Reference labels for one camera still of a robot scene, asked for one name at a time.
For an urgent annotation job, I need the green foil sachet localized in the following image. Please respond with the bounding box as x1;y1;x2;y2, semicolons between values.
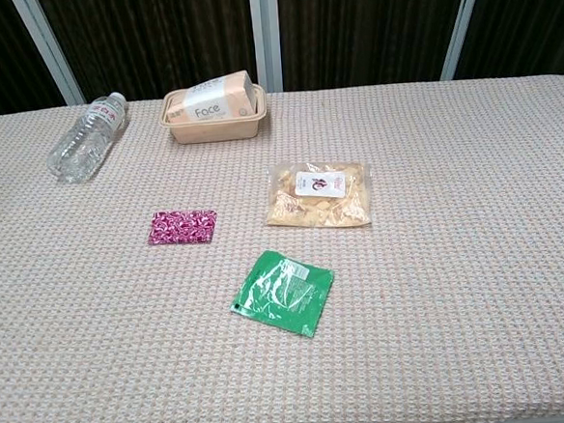
225;244;340;345

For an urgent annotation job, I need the clear plastic water bottle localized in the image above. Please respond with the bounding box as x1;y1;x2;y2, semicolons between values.
41;91;133;186

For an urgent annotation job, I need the grey partition post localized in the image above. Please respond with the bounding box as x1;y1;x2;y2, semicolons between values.
434;0;494;82
247;0;285;96
10;0;87;111

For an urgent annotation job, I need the clear snack bag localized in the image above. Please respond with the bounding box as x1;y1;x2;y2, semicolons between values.
262;155;377;234

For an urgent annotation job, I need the beige rectangular tray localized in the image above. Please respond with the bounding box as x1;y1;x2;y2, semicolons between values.
157;82;270;147

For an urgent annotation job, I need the pink woven tablecloth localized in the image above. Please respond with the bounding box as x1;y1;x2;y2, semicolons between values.
0;70;564;423

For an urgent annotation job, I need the peach tissue pack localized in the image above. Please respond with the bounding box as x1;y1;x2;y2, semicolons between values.
180;69;260;124

